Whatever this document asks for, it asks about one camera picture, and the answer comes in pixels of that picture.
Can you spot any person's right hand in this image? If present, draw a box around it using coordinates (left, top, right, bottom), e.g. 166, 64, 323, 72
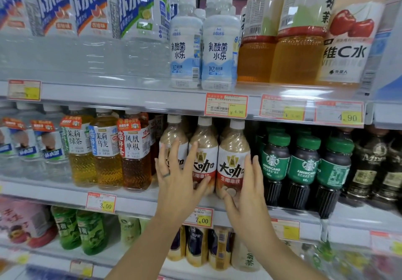
223, 154, 280, 249

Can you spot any person's left hand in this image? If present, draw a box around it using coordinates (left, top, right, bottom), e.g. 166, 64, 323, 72
155, 138, 211, 226

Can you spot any row of Starbucks bottles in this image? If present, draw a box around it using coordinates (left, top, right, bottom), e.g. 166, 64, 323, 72
256, 125, 356, 220

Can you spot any store shelving unit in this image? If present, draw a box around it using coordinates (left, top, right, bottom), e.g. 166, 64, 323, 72
0, 0, 402, 280

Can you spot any brown-capped dark coffee bottle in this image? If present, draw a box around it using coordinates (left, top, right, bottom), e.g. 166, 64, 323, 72
370, 130, 402, 212
339, 125, 390, 209

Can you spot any person's left forearm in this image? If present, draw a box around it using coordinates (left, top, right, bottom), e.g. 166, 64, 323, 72
105, 217, 191, 280

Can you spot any person's right forearm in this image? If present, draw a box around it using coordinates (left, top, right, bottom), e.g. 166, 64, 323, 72
251, 236, 329, 280

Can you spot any yellow bottle dark label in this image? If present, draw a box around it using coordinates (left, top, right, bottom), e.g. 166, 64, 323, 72
185, 226, 209, 268
207, 226, 235, 271
166, 226, 186, 262

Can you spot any clear bottle colourful label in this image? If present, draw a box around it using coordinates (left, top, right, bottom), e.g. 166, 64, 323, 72
338, 248, 362, 274
309, 242, 333, 271
363, 251, 389, 277

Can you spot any bright green drink bottle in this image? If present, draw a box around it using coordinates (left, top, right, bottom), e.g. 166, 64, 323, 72
51, 206, 82, 251
76, 210, 111, 256

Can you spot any tall tea bottle red band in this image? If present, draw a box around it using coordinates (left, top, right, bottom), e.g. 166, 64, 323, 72
269, 0, 341, 86
237, 0, 285, 83

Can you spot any pink cherry-label drink bottle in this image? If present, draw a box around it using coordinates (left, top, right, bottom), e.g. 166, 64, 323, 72
315, 0, 390, 88

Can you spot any row of amber tea bottles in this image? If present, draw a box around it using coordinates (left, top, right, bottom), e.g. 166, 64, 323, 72
60, 106, 164, 192

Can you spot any row of white blue-label bottles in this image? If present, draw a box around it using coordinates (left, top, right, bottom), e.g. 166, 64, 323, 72
169, 0, 242, 92

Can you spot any row of clear portrait-label bottles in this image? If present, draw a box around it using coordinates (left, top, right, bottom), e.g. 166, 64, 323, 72
0, 102, 71, 181

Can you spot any row of tall white bottles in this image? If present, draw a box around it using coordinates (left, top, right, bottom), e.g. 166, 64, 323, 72
356, 0, 402, 101

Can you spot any row of clear water bottles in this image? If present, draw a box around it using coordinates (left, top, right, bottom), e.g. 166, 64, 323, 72
0, 0, 172, 79

